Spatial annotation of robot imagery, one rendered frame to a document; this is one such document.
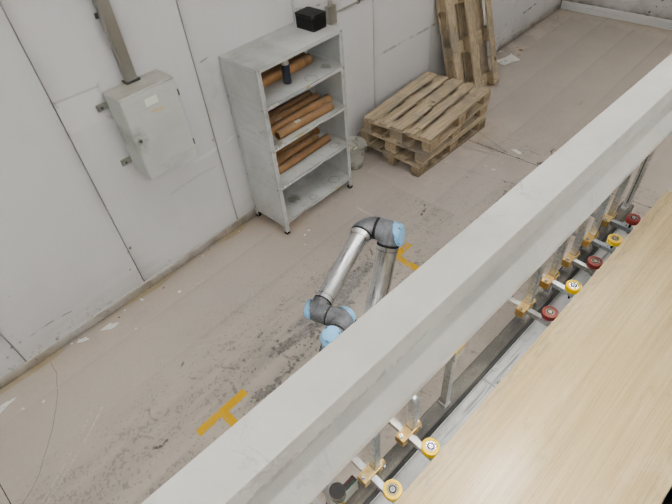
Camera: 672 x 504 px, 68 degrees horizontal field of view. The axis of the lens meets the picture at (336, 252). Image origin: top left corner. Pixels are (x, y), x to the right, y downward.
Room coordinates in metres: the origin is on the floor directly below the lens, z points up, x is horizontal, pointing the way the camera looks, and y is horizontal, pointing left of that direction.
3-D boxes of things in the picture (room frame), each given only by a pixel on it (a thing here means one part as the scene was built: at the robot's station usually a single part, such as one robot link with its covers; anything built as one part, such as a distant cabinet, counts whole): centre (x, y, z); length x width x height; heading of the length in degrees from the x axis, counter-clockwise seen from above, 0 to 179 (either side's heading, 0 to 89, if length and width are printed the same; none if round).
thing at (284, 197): (3.82, 0.25, 0.78); 0.90 x 0.45 x 1.55; 133
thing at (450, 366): (1.20, -0.47, 0.93); 0.05 x 0.04 x 0.45; 130
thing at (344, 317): (1.36, 0.01, 1.25); 0.12 x 0.12 x 0.09; 60
